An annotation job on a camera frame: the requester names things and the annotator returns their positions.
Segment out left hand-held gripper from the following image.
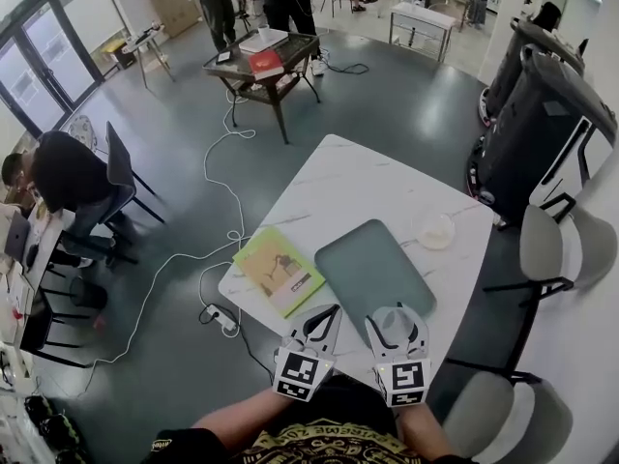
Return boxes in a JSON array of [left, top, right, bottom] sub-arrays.
[[273, 303, 343, 401]]

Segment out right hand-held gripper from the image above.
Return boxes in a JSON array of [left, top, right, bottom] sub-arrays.
[[363, 302, 432, 409]]

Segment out clear plastic cup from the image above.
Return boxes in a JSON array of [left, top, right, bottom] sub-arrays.
[[369, 305, 418, 350]]

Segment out grey-green tray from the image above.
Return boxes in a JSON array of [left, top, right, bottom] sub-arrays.
[[313, 218, 438, 328]]

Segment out person's left forearm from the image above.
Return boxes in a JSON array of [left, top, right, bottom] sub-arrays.
[[192, 387, 296, 432]]

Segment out person's right forearm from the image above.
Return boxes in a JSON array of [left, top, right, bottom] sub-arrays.
[[395, 401, 449, 458]]

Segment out yellow-green book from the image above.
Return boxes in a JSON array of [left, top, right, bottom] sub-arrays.
[[232, 225, 327, 319]]

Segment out white power strip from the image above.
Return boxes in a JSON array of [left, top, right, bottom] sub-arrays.
[[205, 305, 238, 333]]

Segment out grey padded chair black legs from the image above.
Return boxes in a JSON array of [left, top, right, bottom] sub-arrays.
[[483, 193, 619, 308], [442, 345, 575, 458]]

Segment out person's black printed shirt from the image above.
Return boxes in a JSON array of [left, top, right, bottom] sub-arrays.
[[139, 374, 480, 464]]

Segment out white round saucer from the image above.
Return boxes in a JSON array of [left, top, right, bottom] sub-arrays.
[[410, 212, 457, 250]]

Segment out white marble table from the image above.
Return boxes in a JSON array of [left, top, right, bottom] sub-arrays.
[[217, 133, 495, 391]]

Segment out black round waste bin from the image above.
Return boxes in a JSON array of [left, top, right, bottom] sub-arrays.
[[70, 275, 108, 311]]

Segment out black robot with white panel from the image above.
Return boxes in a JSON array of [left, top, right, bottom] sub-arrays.
[[466, 43, 619, 224]]

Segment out dark grey chair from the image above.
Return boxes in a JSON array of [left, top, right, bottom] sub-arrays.
[[103, 121, 165, 265]]

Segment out red book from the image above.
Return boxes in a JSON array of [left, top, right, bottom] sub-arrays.
[[247, 48, 284, 79]]

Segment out black service robot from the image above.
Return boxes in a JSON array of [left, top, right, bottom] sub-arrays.
[[478, 16, 589, 125]]

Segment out white work desk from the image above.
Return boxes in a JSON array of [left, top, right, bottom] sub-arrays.
[[0, 200, 64, 357]]

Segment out dark wooden coffee table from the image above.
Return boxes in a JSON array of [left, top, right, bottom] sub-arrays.
[[201, 30, 323, 145]]

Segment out white book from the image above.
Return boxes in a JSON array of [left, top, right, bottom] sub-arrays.
[[239, 31, 289, 53]]

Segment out patterned round cushion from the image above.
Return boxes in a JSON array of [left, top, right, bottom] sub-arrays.
[[67, 114, 98, 152]]

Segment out grey laptop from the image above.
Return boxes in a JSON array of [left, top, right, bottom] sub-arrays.
[[7, 210, 31, 263]]

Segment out white metal-legged table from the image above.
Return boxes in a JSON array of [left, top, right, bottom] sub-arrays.
[[389, 1, 458, 62]]

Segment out yellow black storage box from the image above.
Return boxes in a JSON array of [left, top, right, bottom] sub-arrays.
[[103, 39, 136, 70]]

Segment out small thin-legged side table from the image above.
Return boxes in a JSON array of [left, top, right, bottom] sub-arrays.
[[123, 25, 176, 89]]

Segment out flat cardboard box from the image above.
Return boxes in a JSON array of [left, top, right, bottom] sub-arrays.
[[144, 0, 202, 38]]

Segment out black framed glass doors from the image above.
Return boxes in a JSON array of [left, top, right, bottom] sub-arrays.
[[0, 0, 127, 134]]

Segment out black floor cable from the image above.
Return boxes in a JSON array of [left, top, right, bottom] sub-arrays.
[[318, 53, 369, 75], [198, 306, 277, 381]]

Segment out white floor cable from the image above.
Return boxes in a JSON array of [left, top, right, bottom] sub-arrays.
[[38, 87, 257, 400]]

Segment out black metal frame chair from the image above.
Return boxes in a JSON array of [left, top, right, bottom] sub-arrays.
[[18, 282, 93, 369]]

